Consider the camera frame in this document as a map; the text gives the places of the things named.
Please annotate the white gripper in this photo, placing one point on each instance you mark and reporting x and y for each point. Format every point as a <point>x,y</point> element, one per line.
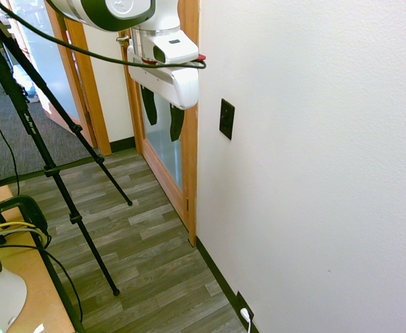
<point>168,79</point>

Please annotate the wooden glass door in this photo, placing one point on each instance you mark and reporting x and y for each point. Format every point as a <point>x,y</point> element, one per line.
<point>161,138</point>

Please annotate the black table clamp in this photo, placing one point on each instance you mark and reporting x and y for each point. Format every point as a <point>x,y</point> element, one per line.
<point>22,213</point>

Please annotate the black baseboard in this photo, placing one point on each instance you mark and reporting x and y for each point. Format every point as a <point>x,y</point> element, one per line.
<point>223,281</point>

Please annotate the black light switch plate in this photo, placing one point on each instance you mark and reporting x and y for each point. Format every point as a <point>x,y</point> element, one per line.
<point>226,119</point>

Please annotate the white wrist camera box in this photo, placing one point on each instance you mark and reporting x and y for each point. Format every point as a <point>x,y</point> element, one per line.
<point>173,48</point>

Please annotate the wooden door frame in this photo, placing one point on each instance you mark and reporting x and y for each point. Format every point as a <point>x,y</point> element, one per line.
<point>81,76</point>

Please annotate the black camera tripod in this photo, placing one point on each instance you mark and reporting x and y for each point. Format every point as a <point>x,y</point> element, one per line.
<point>46,152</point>

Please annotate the black wall outlet plate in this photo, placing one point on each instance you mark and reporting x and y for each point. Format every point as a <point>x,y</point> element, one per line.
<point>245,307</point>

